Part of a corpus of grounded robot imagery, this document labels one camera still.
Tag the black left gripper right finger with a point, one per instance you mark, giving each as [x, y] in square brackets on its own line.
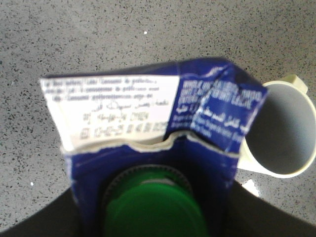
[250, 216]

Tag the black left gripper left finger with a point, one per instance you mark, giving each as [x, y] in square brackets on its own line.
[58, 219]

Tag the white HOME mug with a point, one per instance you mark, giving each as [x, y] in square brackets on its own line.
[282, 140]

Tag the blue white milk carton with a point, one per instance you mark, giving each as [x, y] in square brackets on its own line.
[152, 151]

